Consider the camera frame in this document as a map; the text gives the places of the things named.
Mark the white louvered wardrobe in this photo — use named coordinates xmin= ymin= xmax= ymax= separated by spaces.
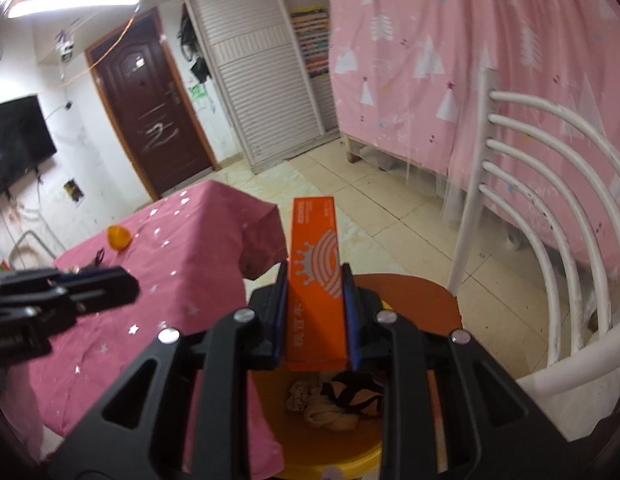
xmin=180 ymin=0 xmax=341 ymax=173

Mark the colourful wall poster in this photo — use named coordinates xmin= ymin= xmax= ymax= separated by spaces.
xmin=290 ymin=6 xmax=331 ymax=80

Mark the black hanging bag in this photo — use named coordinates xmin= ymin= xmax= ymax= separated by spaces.
xmin=177 ymin=7 xmax=211 ymax=82

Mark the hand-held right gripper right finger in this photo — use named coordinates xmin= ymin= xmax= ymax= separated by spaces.
xmin=341 ymin=262 xmax=586 ymax=480

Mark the pink printed curtain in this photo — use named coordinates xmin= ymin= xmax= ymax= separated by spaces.
xmin=324 ymin=0 xmax=620 ymax=291

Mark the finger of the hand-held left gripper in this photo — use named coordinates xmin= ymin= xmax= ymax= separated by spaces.
xmin=60 ymin=267 xmax=121 ymax=277
xmin=37 ymin=267 xmax=140 ymax=333

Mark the long orange box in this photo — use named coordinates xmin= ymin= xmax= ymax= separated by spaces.
xmin=287 ymin=196 xmax=351 ymax=372

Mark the orange wedge piece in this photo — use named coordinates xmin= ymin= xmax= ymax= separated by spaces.
xmin=106 ymin=226 xmax=132 ymax=252

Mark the dark brown door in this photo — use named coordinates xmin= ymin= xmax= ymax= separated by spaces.
xmin=84 ymin=7 xmax=221 ymax=201

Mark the white patterned cloth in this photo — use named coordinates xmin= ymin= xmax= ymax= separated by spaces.
xmin=286 ymin=381 xmax=313 ymax=411

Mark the metal tube frame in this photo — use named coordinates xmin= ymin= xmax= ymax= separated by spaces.
xmin=10 ymin=230 xmax=68 ymax=271

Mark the white metal chair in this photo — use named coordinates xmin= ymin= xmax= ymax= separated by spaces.
xmin=447 ymin=67 xmax=620 ymax=416

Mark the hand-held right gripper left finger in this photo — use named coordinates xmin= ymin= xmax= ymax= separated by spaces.
xmin=40 ymin=260 xmax=291 ymax=480

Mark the black television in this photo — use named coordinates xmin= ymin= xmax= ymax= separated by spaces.
xmin=0 ymin=94 xmax=58 ymax=206

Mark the yellow plastic bin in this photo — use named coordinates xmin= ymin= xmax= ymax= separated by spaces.
xmin=247 ymin=272 xmax=463 ymax=480

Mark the beige and black cloth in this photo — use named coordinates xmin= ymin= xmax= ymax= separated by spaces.
xmin=304 ymin=372 xmax=385 ymax=433

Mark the ceiling tube light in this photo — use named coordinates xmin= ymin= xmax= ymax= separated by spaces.
xmin=7 ymin=0 xmax=143 ymax=18

